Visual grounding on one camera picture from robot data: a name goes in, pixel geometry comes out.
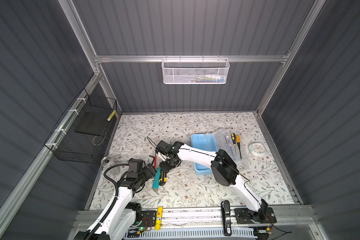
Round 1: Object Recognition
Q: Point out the red pencil tool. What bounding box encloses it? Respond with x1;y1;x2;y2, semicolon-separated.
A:
153;154;157;168

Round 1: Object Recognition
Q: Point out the teal utility knife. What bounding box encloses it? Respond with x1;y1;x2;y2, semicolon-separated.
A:
153;167;161;193

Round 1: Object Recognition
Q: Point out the clear handle screwdriver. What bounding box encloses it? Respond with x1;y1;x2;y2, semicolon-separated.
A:
225;136;233;157

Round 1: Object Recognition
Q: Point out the blue plastic tool box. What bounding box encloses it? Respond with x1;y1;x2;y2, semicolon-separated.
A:
190;129;248;176

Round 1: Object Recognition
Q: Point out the orange handle screwdriver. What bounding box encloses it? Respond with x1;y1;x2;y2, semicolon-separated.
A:
236;135;242;159

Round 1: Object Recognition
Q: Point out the yellow black utility knife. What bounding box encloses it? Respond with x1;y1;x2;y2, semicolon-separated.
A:
159;170;167;186

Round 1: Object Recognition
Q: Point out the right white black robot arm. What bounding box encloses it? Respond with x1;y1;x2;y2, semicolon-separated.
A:
156;141;268;218

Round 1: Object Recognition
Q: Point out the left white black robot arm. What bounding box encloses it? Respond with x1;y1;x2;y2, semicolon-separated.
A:
74;159;157;240

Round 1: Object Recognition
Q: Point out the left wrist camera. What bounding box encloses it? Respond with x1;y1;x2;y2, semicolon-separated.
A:
128;159;145;174

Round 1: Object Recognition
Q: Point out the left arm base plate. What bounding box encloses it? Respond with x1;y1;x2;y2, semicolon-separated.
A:
115;209;157;229

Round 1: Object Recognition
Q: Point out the aluminium front rail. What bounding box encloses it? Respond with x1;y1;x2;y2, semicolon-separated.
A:
74;206;316;229

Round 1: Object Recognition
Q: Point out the black wire side basket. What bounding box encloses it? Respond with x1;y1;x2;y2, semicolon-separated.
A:
45;91;118;164

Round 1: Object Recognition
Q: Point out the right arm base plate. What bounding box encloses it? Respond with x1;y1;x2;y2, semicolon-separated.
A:
234;208;277;224

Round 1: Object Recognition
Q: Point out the white wire wall basket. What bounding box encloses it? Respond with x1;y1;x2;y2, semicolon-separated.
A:
161;57;230;85

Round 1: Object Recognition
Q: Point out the white perforated cable tray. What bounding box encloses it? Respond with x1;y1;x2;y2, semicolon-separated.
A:
77;227;259;240

